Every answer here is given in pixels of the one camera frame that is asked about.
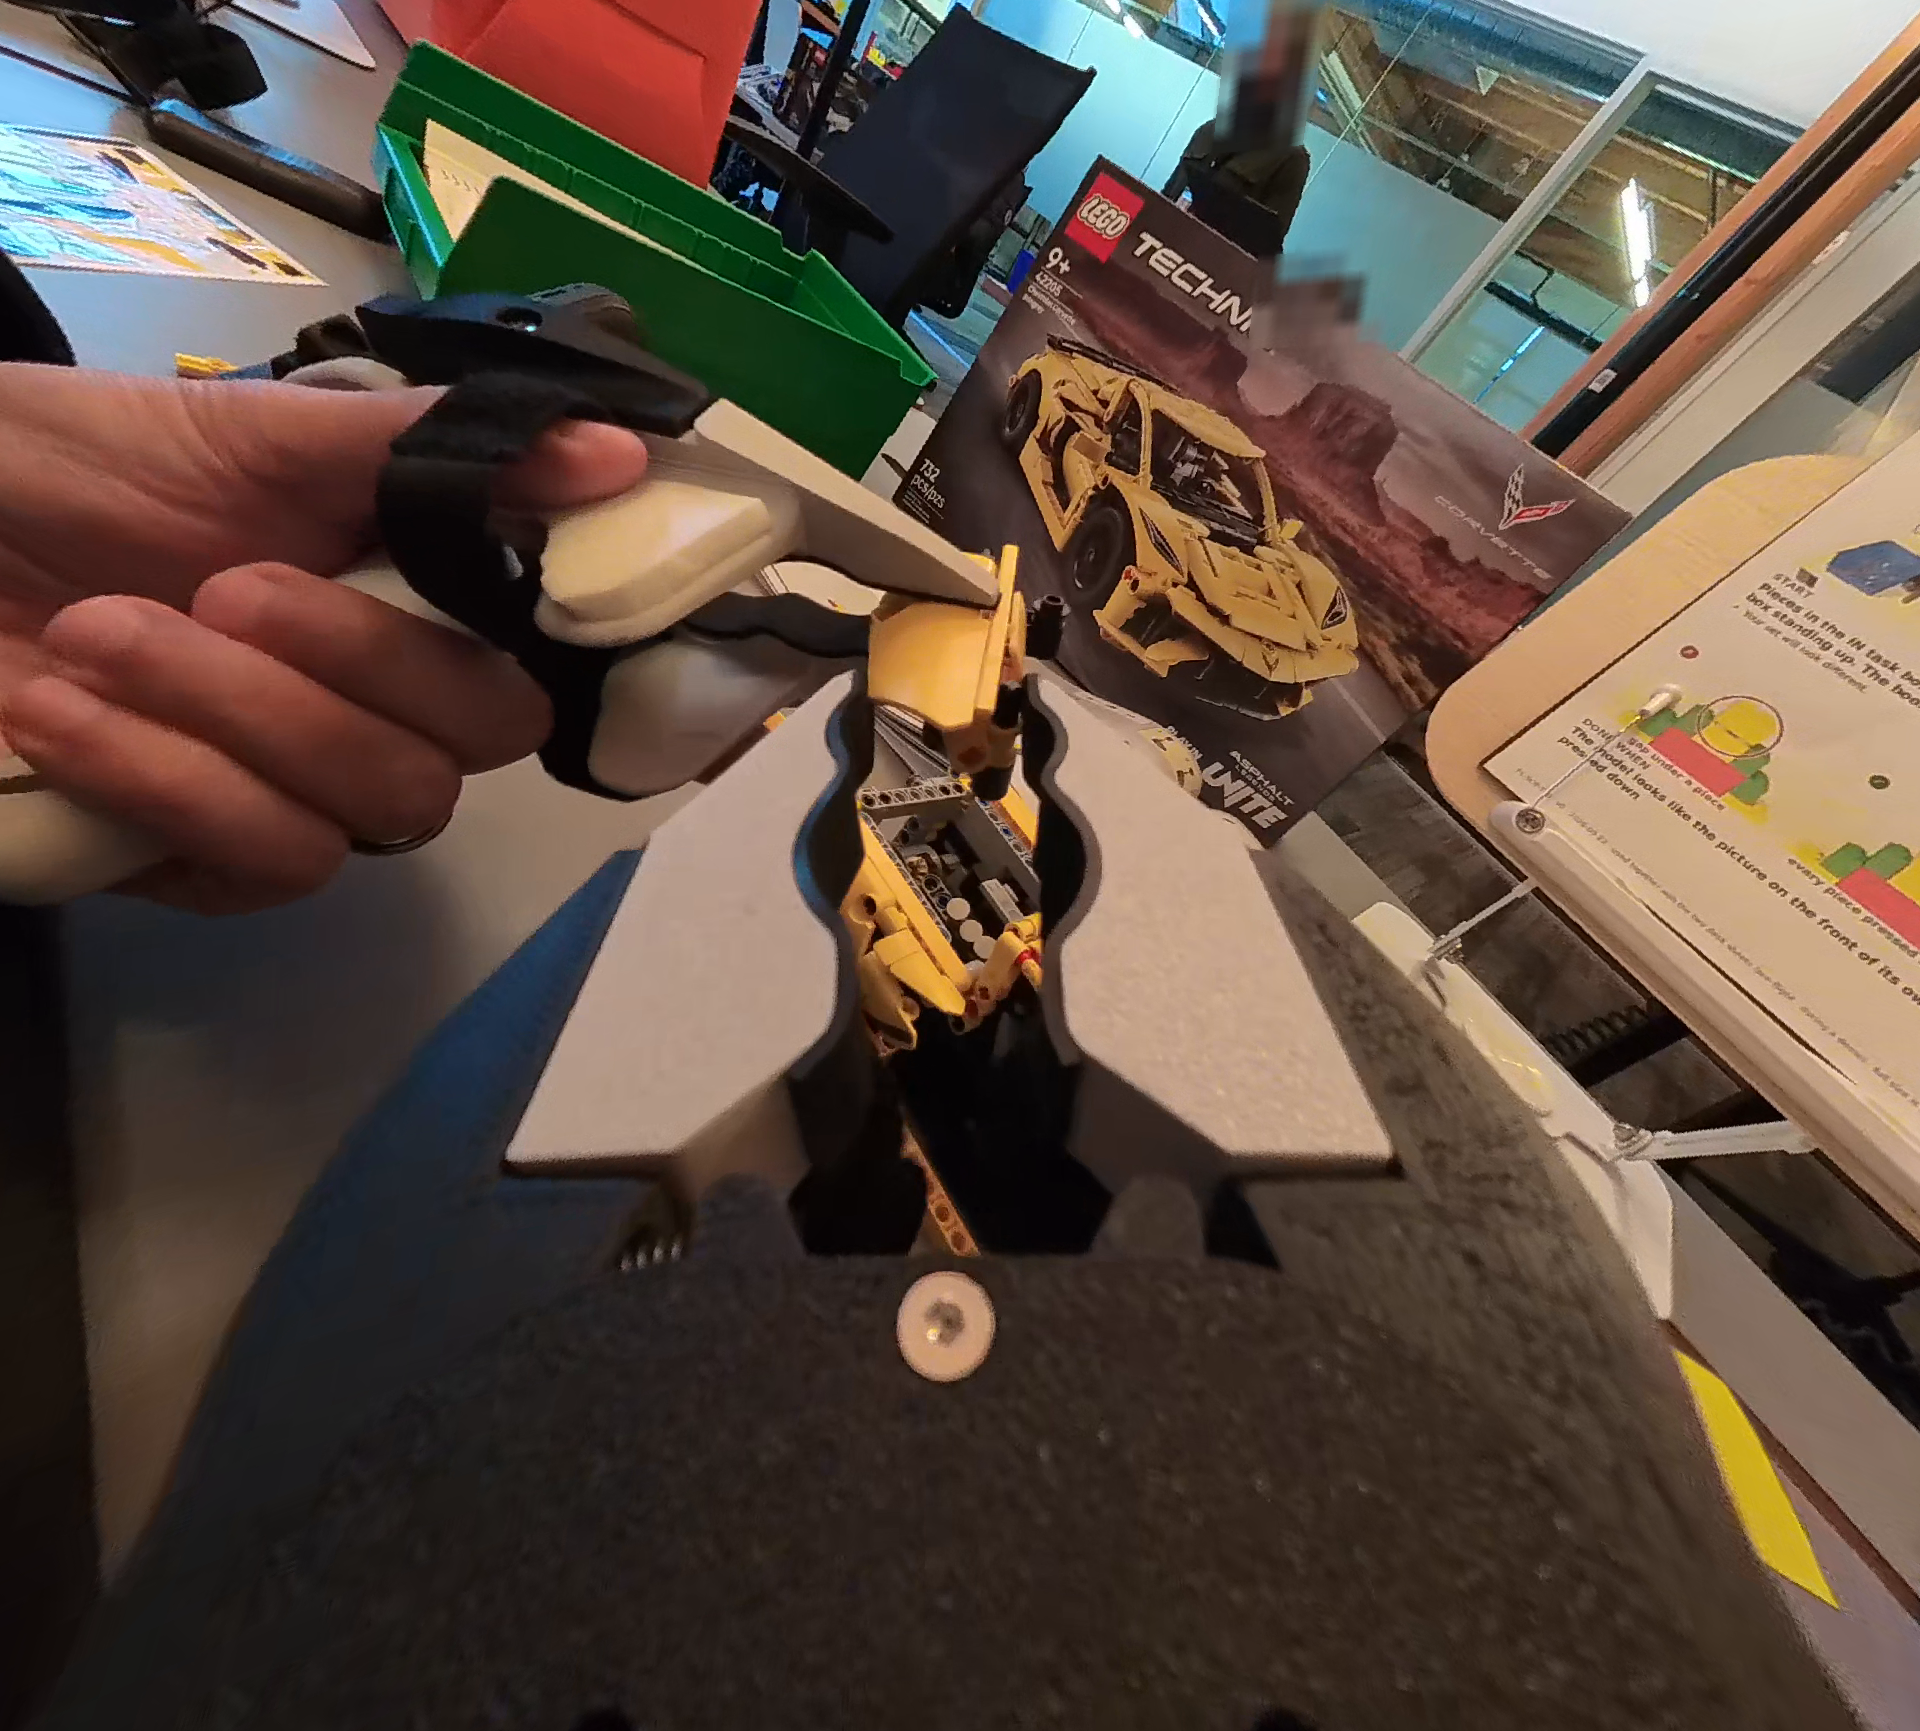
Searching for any black office chair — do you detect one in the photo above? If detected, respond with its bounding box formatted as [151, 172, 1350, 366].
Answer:
[719, 8, 1097, 330]

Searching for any toy car box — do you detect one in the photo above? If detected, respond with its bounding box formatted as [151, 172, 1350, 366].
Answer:
[893, 158, 1637, 848]

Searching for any person's left hand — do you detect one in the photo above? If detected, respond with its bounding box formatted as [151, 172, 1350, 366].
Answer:
[0, 362, 650, 912]

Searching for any yellow curved panel piece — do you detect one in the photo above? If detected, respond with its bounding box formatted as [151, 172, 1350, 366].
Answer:
[864, 548, 1057, 804]

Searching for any printed instruction sheet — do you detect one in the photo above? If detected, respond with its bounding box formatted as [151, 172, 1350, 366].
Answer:
[1492, 518, 1920, 1110]

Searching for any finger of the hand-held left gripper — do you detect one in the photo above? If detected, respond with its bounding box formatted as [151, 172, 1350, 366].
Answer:
[695, 398, 1002, 618]

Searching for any printed paper sheet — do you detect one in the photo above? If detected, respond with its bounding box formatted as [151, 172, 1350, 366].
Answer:
[0, 128, 324, 288]

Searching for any grey desk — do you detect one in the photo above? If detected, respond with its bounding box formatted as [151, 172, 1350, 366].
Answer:
[0, 22, 1920, 1613]

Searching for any wooden document stand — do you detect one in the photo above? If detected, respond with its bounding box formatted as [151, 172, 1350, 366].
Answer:
[1426, 452, 1920, 1248]

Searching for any yellow brick car model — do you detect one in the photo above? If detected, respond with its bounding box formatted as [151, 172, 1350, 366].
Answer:
[796, 712, 1057, 1260]

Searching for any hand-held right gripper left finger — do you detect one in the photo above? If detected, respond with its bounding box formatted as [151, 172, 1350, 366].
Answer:
[503, 682, 877, 1254]

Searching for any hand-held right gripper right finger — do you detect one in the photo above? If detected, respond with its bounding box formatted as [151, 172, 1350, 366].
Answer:
[1019, 682, 1400, 1254]

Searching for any yellow sticky note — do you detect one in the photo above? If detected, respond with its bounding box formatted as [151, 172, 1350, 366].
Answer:
[1671, 1348, 1842, 1613]

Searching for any green plastic bin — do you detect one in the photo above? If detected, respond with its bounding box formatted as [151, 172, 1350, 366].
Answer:
[375, 46, 937, 480]

